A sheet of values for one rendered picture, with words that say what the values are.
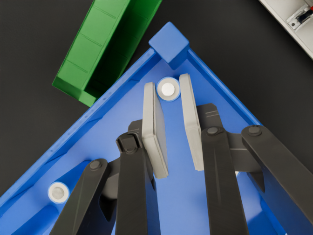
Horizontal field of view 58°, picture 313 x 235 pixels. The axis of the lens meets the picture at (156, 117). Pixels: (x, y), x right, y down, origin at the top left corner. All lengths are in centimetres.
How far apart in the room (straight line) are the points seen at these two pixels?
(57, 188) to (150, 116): 10
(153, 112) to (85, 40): 35
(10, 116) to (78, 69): 34
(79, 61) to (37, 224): 29
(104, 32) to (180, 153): 29
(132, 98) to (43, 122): 51
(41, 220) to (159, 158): 17
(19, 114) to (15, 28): 21
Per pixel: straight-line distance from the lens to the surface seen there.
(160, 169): 16
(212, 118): 16
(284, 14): 59
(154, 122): 15
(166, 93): 20
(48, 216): 30
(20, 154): 81
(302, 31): 60
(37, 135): 77
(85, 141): 28
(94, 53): 49
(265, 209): 27
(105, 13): 50
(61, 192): 23
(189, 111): 15
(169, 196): 28
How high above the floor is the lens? 66
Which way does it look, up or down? 81 degrees down
